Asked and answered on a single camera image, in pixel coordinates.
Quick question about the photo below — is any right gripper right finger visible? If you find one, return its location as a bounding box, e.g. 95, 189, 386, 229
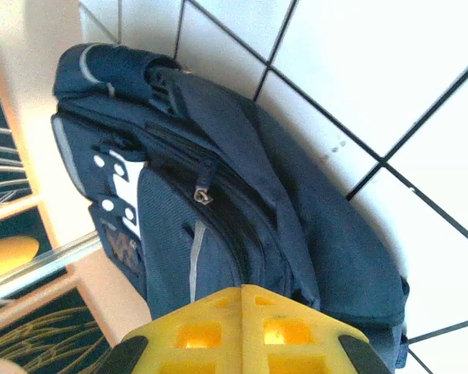
241, 284, 395, 374

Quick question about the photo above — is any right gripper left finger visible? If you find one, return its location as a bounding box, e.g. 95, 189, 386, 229
95, 284, 243, 374

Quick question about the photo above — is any navy blue backpack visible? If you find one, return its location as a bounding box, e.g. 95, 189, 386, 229
50, 42, 411, 371

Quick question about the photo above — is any aluminium frame post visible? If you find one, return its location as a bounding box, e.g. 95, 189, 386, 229
0, 231, 102, 307

